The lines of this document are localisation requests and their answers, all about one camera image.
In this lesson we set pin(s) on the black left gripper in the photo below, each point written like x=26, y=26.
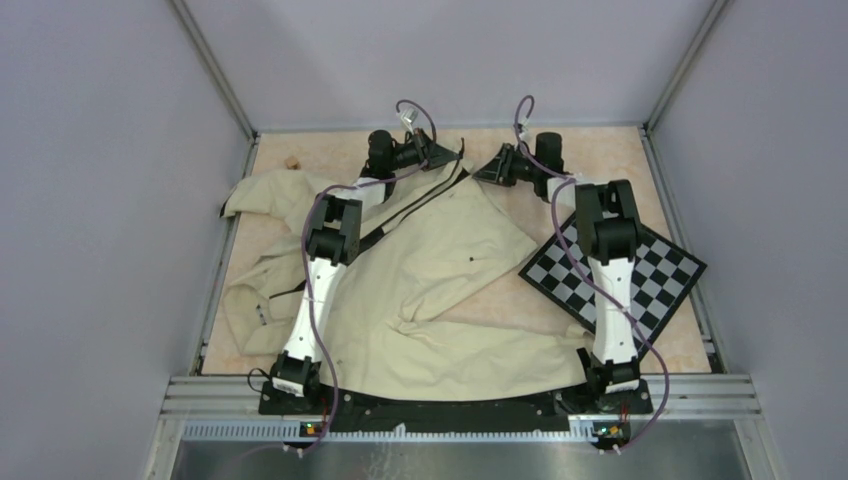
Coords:
x=426, y=150

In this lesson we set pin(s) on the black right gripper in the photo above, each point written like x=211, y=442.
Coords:
x=498, y=170

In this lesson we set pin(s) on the beige zip jacket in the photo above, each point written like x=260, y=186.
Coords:
x=437, y=241

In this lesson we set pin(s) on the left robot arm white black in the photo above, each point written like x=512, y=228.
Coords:
x=330, y=242

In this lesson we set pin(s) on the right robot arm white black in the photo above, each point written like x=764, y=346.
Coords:
x=609, y=233

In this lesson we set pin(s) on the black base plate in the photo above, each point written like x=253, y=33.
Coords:
x=548, y=411

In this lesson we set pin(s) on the aluminium frame rail front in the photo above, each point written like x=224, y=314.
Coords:
x=226, y=408

